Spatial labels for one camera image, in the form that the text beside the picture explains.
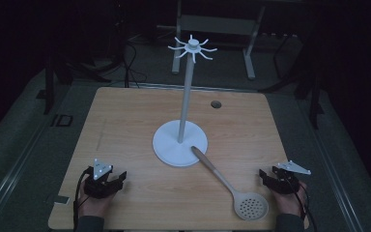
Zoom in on person's left hand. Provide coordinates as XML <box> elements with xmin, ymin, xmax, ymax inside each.
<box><xmin>77</xmin><ymin>181</ymin><xmax>116</xmax><ymax>218</ymax></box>

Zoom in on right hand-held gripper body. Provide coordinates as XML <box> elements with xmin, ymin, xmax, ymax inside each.
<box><xmin>271</xmin><ymin>159</ymin><xmax>312</xmax><ymax>195</ymax></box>

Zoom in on black tripod stand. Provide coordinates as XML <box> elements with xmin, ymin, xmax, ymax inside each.
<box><xmin>259</xmin><ymin>32</ymin><xmax>327</xmax><ymax>131</ymax></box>

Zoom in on slotted spoon with wooden handle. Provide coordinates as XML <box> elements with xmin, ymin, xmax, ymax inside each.
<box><xmin>190</xmin><ymin>145</ymin><xmax>270</xmax><ymax>222</ymax></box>

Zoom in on white utensil rack stand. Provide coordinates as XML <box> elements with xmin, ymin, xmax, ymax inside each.
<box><xmin>152</xmin><ymin>34</ymin><xmax>218</xmax><ymax>168</ymax></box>

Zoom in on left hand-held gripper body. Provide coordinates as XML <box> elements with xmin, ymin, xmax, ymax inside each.
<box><xmin>83</xmin><ymin>158</ymin><xmax>117</xmax><ymax>199</ymax></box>

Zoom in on black floor cables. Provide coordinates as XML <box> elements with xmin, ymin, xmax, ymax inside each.
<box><xmin>121</xmin><ymin>41</ymin><xmax>148</xmax><ymax>89</ymax></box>

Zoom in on black metal stand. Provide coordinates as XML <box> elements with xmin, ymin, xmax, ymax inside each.
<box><xmin>36</xmin><ymin>47</ymin><xmax>112</xmax><ymax>116</ymax></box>

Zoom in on black floor socket box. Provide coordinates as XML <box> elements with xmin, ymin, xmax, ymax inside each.
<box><xmin>50</xmin><ymin>113</ymin><xmax>74</xmax><ymax>128</ymax></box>

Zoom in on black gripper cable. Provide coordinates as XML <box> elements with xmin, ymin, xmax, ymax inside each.
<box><xmin>294</xmin><ymin>180</ymin><xmax>319</xmax><ymax>232</ymax></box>
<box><xmin>72</xmin><ymin>166</ymin><xmax>93</xmax><ymax>232</ymax></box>

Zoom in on person's right hand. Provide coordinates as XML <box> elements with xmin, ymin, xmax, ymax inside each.
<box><xmin>270</xmin><ymin>181</ymin><xmax>308</xmax><ymax>217</ymax></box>

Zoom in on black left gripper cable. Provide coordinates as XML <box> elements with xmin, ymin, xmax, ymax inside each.
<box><xmin>72</xmin><ymin>166</ymin><xmax>93</xmax><ymax>232</ymax></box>

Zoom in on grey metal desk frame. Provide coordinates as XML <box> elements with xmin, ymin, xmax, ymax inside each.
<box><xmin>171</xmin><ymin>0</ymin><xmax>267</xmax><ymax>81</ymax></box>

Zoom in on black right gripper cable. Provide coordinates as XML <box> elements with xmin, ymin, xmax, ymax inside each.
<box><xmin>294</xmin><ymin>180</ymin><xmax>319</xmax><ymax>232</ymax></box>

